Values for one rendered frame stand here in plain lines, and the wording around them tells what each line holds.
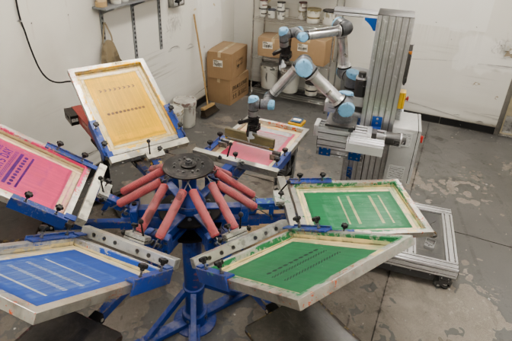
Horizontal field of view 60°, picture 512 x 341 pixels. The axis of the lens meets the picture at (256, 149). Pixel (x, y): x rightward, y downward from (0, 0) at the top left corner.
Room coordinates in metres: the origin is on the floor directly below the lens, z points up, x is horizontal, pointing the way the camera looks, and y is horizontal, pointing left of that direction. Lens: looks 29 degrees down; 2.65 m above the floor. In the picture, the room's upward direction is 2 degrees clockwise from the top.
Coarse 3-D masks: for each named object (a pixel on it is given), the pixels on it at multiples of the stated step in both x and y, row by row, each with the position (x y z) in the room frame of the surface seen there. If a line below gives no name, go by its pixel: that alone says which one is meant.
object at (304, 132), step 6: (264, 120) 3.56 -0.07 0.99; (270, 120) 3.57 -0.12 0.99; (240, 126) 3.43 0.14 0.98; (276, 126) 3.51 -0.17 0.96; (282, 126) 3.49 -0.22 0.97; (288, 126) 3.47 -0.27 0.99; (294, 126) 3.46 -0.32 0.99; (306, 132) 3.37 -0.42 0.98; (300, 138) 3.25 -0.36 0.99; (294, 144) 3.14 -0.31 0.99; (288, 150) 3.03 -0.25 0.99; (294, 150) 3.10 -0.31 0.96
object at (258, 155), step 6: (270, 132) 3.40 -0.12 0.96; (288, 132) 3.41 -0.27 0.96; (276, 138) 3.30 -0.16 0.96; (282, 138) 3.30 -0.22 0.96; (288, 138) 3.31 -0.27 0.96; (276, 144) 3.19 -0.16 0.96; (282, 144) 3.20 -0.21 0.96; (258, 150) 3.08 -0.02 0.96; (264, 150) 3.08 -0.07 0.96; (276, 150) 3.09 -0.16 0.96; (252, 156) 2.97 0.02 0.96; (258, 156) 2.98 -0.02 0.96; (264, 156) 2.98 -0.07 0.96; (258, 162) 2.89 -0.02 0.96; (264, 162) 2.89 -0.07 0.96; (270, 162) 2.89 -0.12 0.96
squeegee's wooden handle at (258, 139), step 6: (228, 132) 3.05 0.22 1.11; (234, 132) 3.03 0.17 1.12; (240, 132) 3.01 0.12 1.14; (240, 138) 3.01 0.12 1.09; (246, 138) 2.99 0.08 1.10; (258, 138) 2.95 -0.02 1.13; (264, 138) 2.94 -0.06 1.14; (270, 138) 2.94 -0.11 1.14; (258, 144) 2.95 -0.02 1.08; (264, 144) 2.93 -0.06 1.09; (270, 144) 2.91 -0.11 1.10
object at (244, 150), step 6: (258, 132) 3.39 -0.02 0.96; (264, 132) 3.39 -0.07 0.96; (234, 144) 3.16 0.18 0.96; (240, 144) 3.17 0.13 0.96; (228, 150) 3.06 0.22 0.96; (234, 150) 3.06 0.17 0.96; (240, 150) 3.06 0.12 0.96; (246, 150) 3.07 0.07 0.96; (252, 150) 3.07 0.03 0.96; (234, 156) 2.96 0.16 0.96; (240, 156) 2.97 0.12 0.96; (246, 156) 2.97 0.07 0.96
